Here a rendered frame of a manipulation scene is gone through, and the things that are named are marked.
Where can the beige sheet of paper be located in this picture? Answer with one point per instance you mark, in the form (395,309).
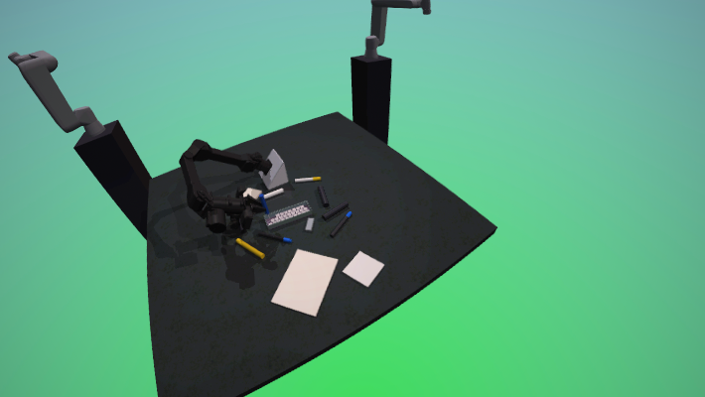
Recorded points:
(305,282)

